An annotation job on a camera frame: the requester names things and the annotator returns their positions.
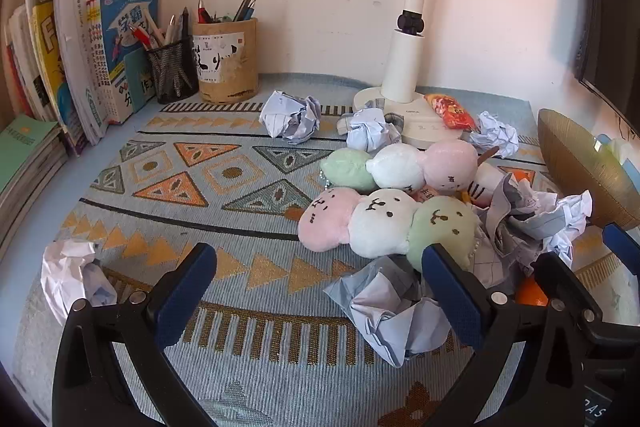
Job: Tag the golden ribbed bowl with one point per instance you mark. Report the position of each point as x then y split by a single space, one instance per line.
575 167

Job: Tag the dango plush toy with faces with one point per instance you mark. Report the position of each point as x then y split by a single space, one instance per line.
380 217

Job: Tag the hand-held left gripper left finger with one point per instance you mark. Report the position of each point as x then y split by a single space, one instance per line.
185 297

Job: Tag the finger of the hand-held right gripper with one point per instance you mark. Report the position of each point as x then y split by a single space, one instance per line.
575 294
624 243

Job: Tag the orange capybara snack box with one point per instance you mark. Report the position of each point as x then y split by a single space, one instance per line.
427 194

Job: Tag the stack of green-covered books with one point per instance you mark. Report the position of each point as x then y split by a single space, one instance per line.
25 147

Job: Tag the bunch of pens and pencils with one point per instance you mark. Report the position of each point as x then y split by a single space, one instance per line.
170 29

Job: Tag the white cat plush toy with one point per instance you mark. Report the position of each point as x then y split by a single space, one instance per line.
487 182

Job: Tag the dango plush skewer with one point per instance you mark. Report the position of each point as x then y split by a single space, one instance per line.
400 164

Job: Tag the row of upright books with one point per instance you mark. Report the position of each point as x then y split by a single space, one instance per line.
80 57

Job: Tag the bunch of dark pens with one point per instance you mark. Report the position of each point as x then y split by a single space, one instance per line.
243 7

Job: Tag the black monitor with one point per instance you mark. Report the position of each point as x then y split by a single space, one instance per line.
610 32

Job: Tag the green plastic packet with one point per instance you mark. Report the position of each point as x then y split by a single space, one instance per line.
615 149

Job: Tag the black mesh pen holder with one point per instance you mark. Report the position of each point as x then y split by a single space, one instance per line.
172 72

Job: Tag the brown cylindrical pen holder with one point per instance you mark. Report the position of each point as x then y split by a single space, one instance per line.
225 72

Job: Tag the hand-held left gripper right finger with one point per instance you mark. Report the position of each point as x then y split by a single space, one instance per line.
452 297

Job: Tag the patterned woven table mat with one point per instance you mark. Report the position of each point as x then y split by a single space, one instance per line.
250 257

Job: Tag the white desk lamp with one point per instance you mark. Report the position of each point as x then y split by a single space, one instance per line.
400 67

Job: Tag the orange snack packet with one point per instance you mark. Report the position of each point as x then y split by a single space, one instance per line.
450 112

